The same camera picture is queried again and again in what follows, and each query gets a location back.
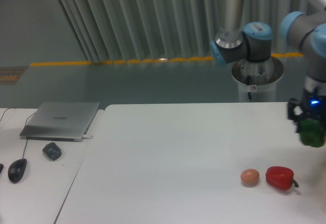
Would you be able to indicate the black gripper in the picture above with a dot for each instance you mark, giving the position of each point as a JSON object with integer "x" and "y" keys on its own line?
{"x": 312, "y": 105}

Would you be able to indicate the green bell pepper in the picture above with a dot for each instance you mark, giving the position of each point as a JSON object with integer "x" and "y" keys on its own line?
{"x": 312, "y": 134}

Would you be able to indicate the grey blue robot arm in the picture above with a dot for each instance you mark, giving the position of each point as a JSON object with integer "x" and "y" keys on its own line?
{"x": 304, "y": 32}

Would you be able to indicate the red bell pepper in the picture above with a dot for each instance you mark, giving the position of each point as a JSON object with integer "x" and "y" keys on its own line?
{"x": 280, "y": 177}

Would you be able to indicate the brown egg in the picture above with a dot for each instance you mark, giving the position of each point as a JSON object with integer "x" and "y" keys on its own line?
{"x": 250, "y": 177}

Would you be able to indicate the grey pleated curtain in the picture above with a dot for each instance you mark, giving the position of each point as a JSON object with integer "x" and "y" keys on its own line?
{"x": 114, "y": 30}

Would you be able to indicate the silver closed laptop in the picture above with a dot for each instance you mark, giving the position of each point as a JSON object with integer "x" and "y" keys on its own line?
{"x": 61, "y": 121}

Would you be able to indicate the small black plastic case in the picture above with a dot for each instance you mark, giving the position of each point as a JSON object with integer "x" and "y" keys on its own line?
{"x": 52, "y": 151}

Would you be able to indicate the black computer mouse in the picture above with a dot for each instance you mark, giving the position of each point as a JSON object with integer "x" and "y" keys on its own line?
{"x": 16, "y": 170}

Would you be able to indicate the black keyboard corner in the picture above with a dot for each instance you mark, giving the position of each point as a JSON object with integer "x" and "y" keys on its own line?
{"x": 1, "y": 167}

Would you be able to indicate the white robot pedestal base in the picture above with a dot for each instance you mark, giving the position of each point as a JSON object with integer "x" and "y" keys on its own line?
{"x": 257, "y": 82}

